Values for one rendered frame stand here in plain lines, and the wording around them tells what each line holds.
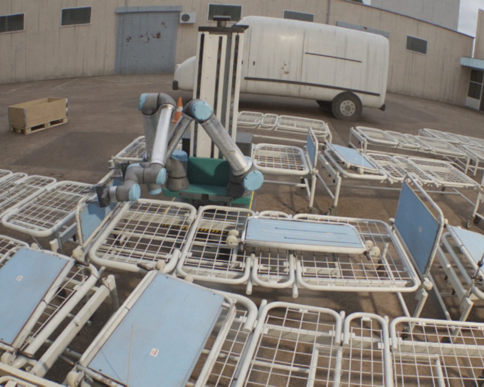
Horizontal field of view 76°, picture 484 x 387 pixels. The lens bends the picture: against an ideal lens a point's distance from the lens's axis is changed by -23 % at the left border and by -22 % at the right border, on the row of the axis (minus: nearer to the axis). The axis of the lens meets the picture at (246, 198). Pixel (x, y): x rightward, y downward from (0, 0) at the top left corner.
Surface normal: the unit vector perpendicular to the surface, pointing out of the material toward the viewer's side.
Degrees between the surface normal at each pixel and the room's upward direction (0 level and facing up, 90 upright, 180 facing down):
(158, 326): 7
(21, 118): 90
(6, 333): 5
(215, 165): 90
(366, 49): 86
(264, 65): 89
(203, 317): 7
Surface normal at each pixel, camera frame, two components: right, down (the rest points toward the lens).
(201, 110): 0.30, 0.29
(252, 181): 0.41, 0.44
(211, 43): -0.08, 0.39
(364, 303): 0.07, -0.92
